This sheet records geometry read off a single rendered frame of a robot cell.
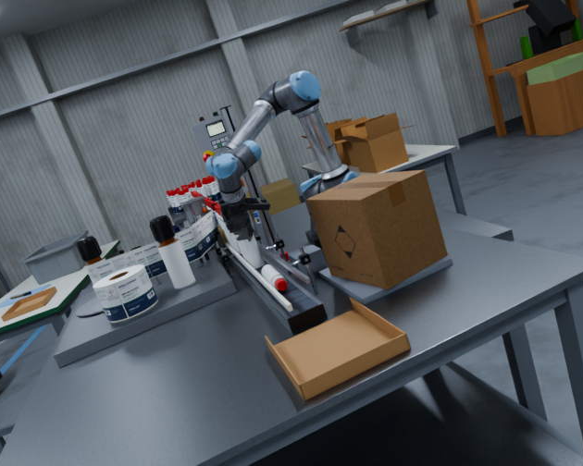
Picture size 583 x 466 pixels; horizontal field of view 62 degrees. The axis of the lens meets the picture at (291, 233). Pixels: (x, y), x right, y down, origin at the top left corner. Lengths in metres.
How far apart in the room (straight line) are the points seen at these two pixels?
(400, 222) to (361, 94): 6.62
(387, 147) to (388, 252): 2.33
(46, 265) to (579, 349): 3.50
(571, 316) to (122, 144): 6.91
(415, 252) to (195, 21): 6.64
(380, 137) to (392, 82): 4.54
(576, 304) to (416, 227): 0.43
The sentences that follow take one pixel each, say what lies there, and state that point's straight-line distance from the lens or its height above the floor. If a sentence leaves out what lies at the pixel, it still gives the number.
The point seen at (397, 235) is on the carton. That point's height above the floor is 0.98.
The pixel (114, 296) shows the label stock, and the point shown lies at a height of 0.98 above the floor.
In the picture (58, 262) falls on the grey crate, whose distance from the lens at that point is 4.02.
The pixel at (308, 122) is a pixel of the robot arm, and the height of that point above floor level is 1.34.
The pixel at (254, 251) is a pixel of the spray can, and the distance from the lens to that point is 1.84.
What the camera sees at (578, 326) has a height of 0.68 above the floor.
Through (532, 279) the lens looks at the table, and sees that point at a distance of 1.32.
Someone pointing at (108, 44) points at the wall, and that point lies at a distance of 7.81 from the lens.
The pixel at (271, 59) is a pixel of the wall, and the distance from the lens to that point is 7.71.
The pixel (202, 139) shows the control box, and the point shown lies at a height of 1.41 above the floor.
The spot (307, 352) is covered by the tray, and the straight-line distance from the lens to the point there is 1.23.
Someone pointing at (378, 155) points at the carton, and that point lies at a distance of 3.62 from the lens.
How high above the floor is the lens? 1.39
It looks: 13 degrees down
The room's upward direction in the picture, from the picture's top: 19 degrees counter-clockwise
